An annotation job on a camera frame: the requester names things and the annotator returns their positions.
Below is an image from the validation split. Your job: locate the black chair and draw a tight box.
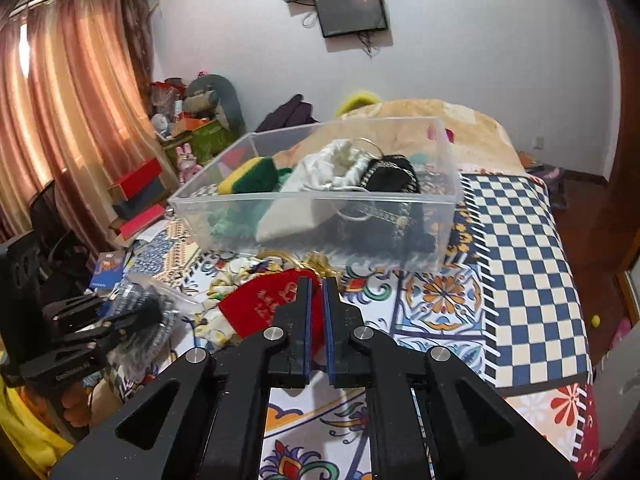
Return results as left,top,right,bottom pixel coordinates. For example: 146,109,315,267
27,179,97,282

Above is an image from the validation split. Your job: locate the small black wall monitor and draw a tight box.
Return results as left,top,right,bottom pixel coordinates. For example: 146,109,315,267
314,0,390,39

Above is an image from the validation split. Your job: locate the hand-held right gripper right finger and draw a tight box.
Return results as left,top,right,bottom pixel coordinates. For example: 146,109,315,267
322,276,576,480

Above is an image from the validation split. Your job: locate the white satin pouch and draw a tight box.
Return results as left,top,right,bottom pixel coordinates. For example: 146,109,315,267
255,140,375,244

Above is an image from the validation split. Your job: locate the yellow green plush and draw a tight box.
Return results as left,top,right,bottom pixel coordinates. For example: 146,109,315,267
334,89,384,119

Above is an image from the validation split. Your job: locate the green knitted cloth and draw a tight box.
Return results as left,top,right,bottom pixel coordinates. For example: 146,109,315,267
209,167,297,242

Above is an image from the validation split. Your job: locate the green cardboard box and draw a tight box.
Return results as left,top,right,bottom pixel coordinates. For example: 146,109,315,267
190,120,239,164

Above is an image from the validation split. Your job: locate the orange curtain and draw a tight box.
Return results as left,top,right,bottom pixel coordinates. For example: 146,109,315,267
0,0,177,243

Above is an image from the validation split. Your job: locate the blue white checkered blanket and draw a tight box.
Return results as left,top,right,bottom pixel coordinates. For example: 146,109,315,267
459,172,594,392

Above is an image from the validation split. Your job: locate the gold cord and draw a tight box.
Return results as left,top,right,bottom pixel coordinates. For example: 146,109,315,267
260,251,347,282

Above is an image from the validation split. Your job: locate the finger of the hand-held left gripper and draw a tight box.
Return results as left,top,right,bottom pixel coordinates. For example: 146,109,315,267
75,299,165,357
42,292,116,335

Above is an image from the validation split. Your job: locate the pink bunny toy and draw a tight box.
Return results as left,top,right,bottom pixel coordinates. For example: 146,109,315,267
176,142,201,182

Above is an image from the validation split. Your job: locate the beige blanket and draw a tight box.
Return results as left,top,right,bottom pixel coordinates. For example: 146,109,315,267
340,97,527,174

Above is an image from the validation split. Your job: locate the red embroidered pouch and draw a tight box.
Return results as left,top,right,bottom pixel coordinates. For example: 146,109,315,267
217,268,326,356

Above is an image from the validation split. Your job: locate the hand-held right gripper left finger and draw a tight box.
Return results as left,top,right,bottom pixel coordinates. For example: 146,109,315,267
50,276,314,480

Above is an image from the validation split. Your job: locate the colourful patterned bedsheet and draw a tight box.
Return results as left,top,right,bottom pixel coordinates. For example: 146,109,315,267
125,170,603,480

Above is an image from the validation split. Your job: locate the black patterned pouch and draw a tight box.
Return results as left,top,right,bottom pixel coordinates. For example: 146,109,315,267
320,154,447,267

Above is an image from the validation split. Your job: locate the dark grey flat box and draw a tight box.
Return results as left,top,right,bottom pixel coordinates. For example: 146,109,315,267
112,180,167,219

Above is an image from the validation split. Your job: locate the blue packet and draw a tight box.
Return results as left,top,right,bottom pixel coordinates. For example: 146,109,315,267
89,252,127,292

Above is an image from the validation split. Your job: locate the dark purple clothing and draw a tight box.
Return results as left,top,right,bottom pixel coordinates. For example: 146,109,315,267
255,93,321,134

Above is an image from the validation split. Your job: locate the clear plastic storage box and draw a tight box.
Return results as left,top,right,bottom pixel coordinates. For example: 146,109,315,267
167,116,464,274

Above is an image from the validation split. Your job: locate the green yellow sponge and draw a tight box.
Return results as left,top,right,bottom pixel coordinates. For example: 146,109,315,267
217,156,281,196

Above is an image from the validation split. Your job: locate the yellow cloth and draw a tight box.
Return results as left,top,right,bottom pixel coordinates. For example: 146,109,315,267
0,355,77,477

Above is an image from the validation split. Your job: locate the grey green stuffed toy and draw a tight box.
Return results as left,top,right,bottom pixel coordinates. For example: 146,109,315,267
182,74,246,134

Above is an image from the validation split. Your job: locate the clear bag with grey cloth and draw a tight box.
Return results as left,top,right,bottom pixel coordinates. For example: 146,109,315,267
107,274,202,377

